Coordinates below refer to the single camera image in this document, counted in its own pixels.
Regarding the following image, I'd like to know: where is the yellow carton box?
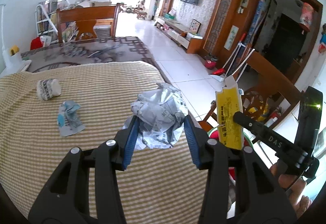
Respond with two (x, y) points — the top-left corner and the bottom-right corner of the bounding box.
(216, 75), (244, 150)

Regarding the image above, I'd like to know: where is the grey plastic bag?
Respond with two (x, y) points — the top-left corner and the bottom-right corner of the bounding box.
(131, 83), (188, 150)

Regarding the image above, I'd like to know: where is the person right hand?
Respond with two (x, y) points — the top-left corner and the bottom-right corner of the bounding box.
(270, 163), (312, 218)

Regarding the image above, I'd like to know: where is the wooden carved chair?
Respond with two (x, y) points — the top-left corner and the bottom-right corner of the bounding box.
(198, 50), (302, 133)

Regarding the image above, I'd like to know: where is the blue white crumpled wrapper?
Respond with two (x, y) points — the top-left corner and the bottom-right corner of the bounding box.
(57, 100), (86, 137)

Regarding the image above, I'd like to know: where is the red dustpan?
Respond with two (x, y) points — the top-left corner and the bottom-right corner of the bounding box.
(211, 68), (225, 76)

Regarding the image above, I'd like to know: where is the patterned paper cup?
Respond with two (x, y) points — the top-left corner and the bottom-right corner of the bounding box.
(36, 79), (61, 101)

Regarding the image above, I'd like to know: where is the low tv cabinet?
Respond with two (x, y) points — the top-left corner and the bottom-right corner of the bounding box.
(154, 17), (203, 54)

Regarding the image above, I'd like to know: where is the yellow tape roll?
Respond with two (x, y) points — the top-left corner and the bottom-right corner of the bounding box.
(9, 45), (19, 56)

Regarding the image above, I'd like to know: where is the red bag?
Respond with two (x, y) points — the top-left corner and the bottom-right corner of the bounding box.
(30, 37), (43, 51)

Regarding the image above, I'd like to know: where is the grey patterned table cover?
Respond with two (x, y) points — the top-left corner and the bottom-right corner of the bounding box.
(22, 36), (171, 83)

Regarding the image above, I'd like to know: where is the framed picture on cabinet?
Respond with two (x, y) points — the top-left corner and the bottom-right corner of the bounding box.
(189, 19), (201, 34)

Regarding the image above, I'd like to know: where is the wooden bench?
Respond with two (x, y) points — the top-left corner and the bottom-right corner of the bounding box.
(56, 3), (121, 43)

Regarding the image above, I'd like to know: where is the white metal rack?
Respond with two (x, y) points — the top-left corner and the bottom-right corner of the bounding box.
(35, 0), (70, 43)

